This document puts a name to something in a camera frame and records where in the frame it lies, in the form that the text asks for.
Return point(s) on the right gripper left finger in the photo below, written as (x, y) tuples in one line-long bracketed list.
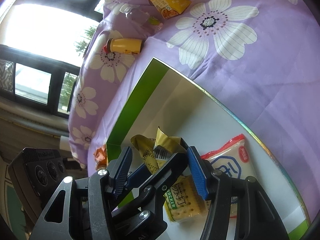
[(113, 203)]

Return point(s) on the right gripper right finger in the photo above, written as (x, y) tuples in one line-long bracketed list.
[(256, 217)]

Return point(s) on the white blue rice cracker packet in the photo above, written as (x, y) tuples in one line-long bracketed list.
[(232, 158)]

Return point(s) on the soda cracker packet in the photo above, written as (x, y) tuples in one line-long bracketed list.
[(182, 201)]

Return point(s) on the gold dark snack bag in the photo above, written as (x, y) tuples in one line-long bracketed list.
[(156, 152)]

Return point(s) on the brown orange snack bag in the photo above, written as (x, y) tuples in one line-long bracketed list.
[(101, 158)]

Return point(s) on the green cardboard box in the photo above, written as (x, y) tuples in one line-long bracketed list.
[(165, 99)]

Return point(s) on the yellow drink bottle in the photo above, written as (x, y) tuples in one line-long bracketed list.
[(130, 46)]

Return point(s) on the purple floral bed sheet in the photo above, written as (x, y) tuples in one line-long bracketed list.
[(260, 58)]

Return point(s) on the clear plastic water bottle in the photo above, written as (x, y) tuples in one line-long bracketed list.
[(143, 20)]

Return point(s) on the yellow juice carton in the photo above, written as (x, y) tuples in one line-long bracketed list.
[(170, 8)]

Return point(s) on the black tracking camera unit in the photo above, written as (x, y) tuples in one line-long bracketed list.
[(35, 174)]

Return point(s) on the black window frame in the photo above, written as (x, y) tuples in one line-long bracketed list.
[(43, 43)]

